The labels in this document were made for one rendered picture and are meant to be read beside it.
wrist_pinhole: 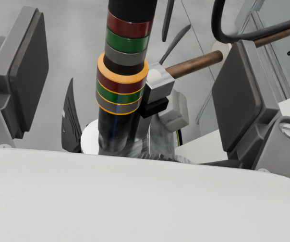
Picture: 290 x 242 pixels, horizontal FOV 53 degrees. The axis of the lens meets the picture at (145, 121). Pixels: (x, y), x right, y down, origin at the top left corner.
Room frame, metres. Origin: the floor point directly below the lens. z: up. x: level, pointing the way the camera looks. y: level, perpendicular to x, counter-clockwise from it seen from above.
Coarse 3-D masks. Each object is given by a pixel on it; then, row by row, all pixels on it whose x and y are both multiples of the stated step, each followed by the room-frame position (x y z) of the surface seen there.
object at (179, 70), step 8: (280, 32) 0.36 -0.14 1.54; (288, 32) 0.37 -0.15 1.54; (256, 40) 0.33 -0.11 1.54; (264, 40) 0.34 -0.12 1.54; (272, 40) 0.35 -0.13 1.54; (200, 56) 0.27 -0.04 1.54; (208, 56) 0.27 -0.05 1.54; (216, 56) 0.28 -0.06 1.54; (176, 64) 0.24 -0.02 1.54; (184, 64) 0.24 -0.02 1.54; (192, 64) 0.25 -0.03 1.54; (200, 64) 0.26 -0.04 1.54; (208, 64) 0.26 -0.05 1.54; (168, 72) 0.23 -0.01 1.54; (176, 72) 0.23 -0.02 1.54; (184, 72) 0.24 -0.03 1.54; (192, 72) 0.25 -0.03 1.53
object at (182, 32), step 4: (184, 28) 0.53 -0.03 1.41; (188, 28) 0.50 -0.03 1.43; (180, 32) 0.54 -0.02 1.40; (184, 32) 0.50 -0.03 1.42; (176, 36) 0.54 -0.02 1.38; (180, 36) 0.49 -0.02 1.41; (176, 40) 0.49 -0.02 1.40; (172, 44) 0.50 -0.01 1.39; (176, 44) 0.48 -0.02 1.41; (168, 48) 0.51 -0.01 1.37; (172, 48) 0.47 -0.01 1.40; (168, 52) 0.47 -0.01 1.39; (164, 56) 0.48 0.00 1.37; (160, 60) 0.49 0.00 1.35; (164, 60) 0.46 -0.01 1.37; (160, 64) 0.45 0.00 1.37
